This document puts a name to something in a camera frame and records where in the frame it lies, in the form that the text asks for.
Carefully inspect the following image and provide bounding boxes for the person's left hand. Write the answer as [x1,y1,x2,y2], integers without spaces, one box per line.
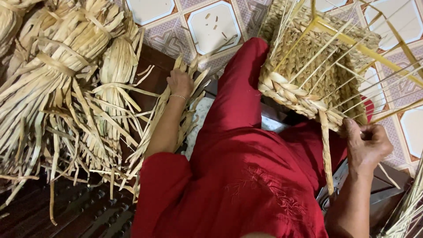
[167,68,195,98]

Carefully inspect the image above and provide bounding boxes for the person's right hand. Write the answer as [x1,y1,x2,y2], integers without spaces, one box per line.
[343,118,394,173]

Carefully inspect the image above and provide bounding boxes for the dried leaf strips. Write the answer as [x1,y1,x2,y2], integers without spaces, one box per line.
[125,54,212,203]

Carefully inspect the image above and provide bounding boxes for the dried leaf weaving strand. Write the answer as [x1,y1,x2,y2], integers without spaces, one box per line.
[318,111,335,196]

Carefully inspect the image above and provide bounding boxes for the white speckled seat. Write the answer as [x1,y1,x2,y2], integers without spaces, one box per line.
[183,96,289,161]

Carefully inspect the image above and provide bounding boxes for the tied dried leaf bundle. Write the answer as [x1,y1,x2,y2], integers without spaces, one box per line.
[6,0,81,78]
[0,0,43,57]
[83,20,156,172]
[0,0,133,212]

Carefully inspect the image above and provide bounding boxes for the dried leaf scraps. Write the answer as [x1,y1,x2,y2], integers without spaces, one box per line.
[204,13,228,39]

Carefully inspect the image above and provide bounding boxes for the person's red clothing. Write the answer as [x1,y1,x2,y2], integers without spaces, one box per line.
[130,37,375,238]

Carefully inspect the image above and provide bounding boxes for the woven dried leaf basket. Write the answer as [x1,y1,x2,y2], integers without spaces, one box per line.
[257,0,382,133]

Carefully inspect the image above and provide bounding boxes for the dark wooden bench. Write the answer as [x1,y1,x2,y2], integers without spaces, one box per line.
[0,43,219,238]

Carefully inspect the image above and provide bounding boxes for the group of thin basket spokes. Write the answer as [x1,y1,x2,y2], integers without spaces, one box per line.
[270,0,423,120]

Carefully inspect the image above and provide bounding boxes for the grey metal box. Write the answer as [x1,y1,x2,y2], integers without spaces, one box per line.
[315,158,414,233]

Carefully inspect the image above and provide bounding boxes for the heap of thin straw stalks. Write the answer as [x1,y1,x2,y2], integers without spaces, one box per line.
[378,154,423,238]

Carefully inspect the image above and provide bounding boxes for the yellow metal basket frame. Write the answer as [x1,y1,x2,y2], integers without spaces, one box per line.
[274,0,423,124]

